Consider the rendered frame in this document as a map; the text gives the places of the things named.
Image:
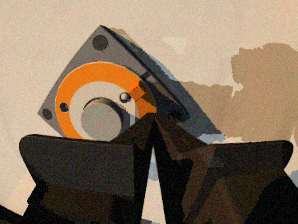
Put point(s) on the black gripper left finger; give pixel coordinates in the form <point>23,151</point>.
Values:
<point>118,167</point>

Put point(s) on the orange round plate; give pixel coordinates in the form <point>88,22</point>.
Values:
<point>101,79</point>

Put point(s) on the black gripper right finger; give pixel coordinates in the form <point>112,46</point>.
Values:
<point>188,168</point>

